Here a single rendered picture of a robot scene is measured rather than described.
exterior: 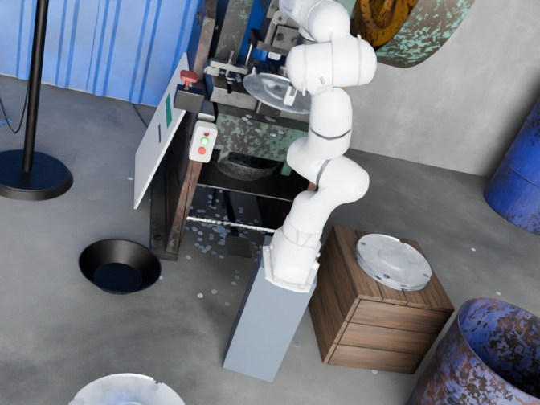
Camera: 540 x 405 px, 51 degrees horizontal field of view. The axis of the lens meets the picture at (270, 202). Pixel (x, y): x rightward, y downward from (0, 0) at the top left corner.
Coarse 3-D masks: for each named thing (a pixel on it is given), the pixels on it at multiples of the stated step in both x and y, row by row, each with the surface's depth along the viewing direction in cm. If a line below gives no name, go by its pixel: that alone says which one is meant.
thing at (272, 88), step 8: (248, 80) 201; (256, 80) 203; (264, 80) 206; (272, 80) 208; (280, 80) 211; (288, 80) 213; (248, 88) 195; (256, 88) 197; (264, 88) 199; (272, 88) 200; (280, 88) 202; (256, 96) 190; (264, 96) 194; (272, 96) 196; (280, 96) 196; (296, 96) 201; (304, 96) 205; (272, 104) 190; (280, 104) 192; (296, 104) 196; (304, 104) 199; (296, 112) 190; (304, 112) 192
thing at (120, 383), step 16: (96, 384) 134; (112, 384) 136; (128, 384) 137; (144, 384) 138; (160, 384) 140; (96, 400) 131; (112, 400) 132; (128, 400) 133; (144, 400) 135; (160, 400) 136; (176, 400) 137
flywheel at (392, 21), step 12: (360, 0) 232; (372, 0) 229; (384, 0) 218; (396, 0) 208; (408, 0) 199; (360, 12) 230; (372, 12) 227; (384, 12) 216; (396, 12) 207; (408, 12) 190; (360, 24) 228; (372, 24) 222; (384, 24) 215; (396, 24) 197; (360, 36) 226; (372, 36) 215; (384, 36) 205
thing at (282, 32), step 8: (264, 16) 213; (280, 16) 203; (264, 24) 211; (272, 24) 205; (280, 24) 204; (288, 24) 206; (296, 24) 207; (264, 32) 209; (272, 32) 207; (280, 32) 204; (288, 32) 205; (296, 32) 205; (264, 40) 208; (272, 40) 206; (280, 40) 205; (288, 40) 206; (296, 40) 206; (288, 48) 208
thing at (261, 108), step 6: (258, 72) 213; (264, 72) 214; (270, 72) 216; (258, 102) 212; (258, 108) 213; (264, 108) 213; (270, 108) 213; (276, 108) 214; (264, 114) 214; (270, 114) 215; (276, 114) 215
